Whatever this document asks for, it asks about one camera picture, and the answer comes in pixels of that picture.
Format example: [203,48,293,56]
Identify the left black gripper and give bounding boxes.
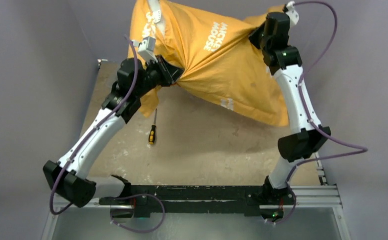
[134,55,186,99]

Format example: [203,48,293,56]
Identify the orange Mickey Mouse pillowcase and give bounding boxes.
[130,0,289,127]

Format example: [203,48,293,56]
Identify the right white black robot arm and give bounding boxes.
[249,10,331,204]

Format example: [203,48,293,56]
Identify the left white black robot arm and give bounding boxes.
[42,55,184,211]

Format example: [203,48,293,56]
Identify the yellow black screwdriver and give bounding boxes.
[148,109,157,145]

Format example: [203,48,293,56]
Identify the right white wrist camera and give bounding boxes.
[283,0,299,27]

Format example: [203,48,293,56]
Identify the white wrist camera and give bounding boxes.
[132,36,158,63]
[283,0,299,27]

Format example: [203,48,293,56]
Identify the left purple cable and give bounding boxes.
[49,35,166,234]

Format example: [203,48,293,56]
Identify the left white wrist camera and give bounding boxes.
[132,36,158,63]

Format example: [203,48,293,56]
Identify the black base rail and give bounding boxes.
[98,185,295,220]

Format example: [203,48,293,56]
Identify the aluminium frame profile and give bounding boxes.
[49,59,343,210]

